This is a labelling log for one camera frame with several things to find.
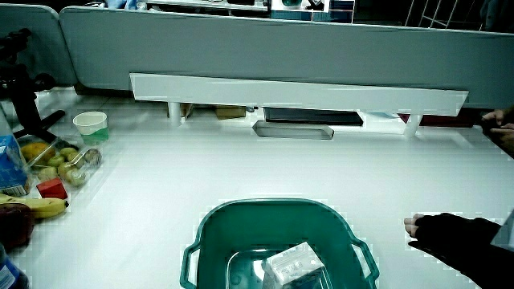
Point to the person's right hand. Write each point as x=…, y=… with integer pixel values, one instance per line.
x=449, y=237

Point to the white milk carton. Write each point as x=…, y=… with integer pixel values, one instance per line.
x=293, y=265

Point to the green plastic basin plate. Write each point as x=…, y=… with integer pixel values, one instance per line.
x=257, y=225

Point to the dark red flat object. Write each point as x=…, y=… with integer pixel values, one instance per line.
x=441, y=119

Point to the black flat laptop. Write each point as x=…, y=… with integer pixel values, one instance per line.
x=313, y=116

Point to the white desk shelf riser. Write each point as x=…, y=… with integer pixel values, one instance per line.
x=281, y=94

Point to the brown cardboard box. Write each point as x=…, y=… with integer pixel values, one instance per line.
x=229, y=112

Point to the large grey partition panel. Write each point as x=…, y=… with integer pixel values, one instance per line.
x=281, y=48

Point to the white background shelving unit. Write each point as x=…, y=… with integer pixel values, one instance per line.
x=301, y=15

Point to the brown kiwi fruit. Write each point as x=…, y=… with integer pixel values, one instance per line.
x=92, y=155

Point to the clear plastic fruit box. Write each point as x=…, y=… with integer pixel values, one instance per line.
x=82, y=160

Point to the white and green paper cup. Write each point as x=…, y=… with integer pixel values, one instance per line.
x=90, y=122

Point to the pile of green fruits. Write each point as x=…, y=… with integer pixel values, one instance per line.
x=66, y=168

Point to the red cube block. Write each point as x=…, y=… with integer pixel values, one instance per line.
x=52, y=189

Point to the yellow banana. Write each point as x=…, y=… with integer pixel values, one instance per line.
x=44, y=206

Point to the orange round fruit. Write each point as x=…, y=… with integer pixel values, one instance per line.
x=34, y=150

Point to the dark red round object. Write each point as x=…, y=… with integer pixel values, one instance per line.
x=14, y=225

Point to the blue labelled bottle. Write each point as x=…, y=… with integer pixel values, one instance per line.
x=10, y=275

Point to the blue drink carton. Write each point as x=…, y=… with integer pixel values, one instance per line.
x=10, y=168

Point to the small grey partition panel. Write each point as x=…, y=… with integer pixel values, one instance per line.
x=44, y=44

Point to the black camera tripod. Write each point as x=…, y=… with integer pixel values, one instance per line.
x=24, y=104

